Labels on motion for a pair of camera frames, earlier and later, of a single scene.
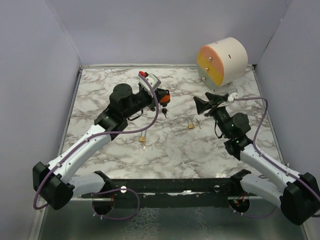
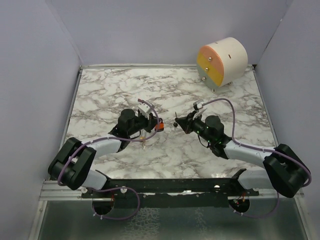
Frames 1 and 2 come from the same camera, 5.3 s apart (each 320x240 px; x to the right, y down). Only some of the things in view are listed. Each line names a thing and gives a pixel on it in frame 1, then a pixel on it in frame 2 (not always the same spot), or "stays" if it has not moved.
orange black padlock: x=166 y=98 → x=161 y=126
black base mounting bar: x=170 y=193 stays
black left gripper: x=160 y=93 → x=151 y=123
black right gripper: x=214 y=101 → x=189 y=120
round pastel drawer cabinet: x=221 y=63 stays
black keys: x=164 y=111 → x=175 y=124
